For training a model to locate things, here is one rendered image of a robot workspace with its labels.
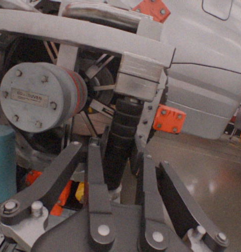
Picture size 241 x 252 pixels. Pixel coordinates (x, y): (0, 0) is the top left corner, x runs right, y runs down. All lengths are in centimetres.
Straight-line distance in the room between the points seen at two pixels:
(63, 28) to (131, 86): 12
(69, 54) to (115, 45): 23
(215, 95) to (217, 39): 30
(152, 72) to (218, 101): 79
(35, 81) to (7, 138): 18
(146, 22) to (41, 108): 21
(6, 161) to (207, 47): 96
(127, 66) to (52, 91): 15
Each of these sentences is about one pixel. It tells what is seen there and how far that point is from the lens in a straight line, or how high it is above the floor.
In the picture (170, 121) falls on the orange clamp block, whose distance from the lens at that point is 43.
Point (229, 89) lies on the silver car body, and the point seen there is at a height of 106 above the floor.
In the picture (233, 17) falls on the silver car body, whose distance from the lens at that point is 105.
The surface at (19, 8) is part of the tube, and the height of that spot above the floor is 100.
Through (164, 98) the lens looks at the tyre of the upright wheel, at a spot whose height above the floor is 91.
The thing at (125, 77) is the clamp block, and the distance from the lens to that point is 17.
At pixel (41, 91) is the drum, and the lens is 28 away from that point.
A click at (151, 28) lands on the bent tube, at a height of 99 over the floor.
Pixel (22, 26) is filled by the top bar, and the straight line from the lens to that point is 25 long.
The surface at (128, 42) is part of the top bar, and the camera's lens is 21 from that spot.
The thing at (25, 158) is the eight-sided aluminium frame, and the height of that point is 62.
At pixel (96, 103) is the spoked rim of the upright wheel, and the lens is 50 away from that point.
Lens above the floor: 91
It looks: 16 degrees down
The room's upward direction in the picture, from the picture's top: 15 degrees clockwise
